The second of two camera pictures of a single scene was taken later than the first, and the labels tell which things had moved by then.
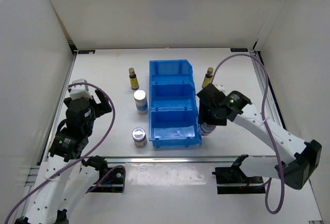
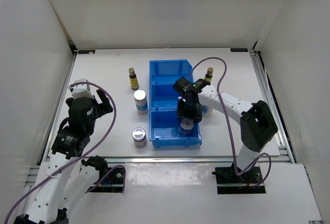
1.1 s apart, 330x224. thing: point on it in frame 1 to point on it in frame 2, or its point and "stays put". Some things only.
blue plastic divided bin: [174, 116] stays put
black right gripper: [203, 117] to [196, 116]
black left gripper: [103, 107] stays put
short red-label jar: [204, 128] to [186, 127]
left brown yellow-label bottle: [134, 85] stays put
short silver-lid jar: [138, 135] stays put
